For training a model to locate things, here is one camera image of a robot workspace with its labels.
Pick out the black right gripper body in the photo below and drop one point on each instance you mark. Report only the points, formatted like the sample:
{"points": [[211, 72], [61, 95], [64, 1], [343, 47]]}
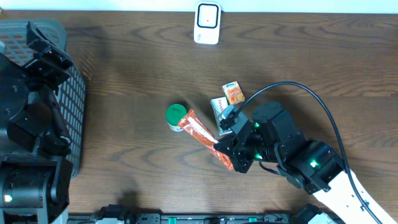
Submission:
{"points": [[242, 154]]}

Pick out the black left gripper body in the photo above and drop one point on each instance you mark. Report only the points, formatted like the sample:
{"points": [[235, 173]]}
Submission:
{"points": [[50, 53]]}

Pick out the white medicine box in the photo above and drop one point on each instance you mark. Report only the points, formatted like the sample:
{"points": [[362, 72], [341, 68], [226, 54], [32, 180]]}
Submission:
{"points": [[219, 105]]}

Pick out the orange snack bar wrapper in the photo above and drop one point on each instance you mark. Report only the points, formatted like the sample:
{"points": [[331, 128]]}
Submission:
{"points": [[194, 127]]}

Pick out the orange tissue pack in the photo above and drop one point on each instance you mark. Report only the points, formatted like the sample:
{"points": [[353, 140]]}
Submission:
{"points": [[233, 93]]}

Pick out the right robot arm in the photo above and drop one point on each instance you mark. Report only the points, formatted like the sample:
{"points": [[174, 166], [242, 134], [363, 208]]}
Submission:
{"points": [[311, 165]]}

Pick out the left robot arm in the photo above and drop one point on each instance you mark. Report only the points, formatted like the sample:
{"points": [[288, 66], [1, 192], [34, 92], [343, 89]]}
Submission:
{"points": [[35, 173]]}

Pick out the white barcode scanner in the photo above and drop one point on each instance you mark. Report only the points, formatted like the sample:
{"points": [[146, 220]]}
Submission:
{"points": [[207, 23]]}

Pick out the dark grey plastic basket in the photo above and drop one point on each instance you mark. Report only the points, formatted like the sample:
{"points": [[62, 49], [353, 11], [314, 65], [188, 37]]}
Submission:
{"points": [[71, 95]]}

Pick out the green lid jar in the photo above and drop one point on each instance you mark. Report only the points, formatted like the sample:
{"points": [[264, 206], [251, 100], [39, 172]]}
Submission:
{"points": [[174, 113]]}

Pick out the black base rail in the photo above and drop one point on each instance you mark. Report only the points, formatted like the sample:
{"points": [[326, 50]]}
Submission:
{"points": [[118, 214]]}

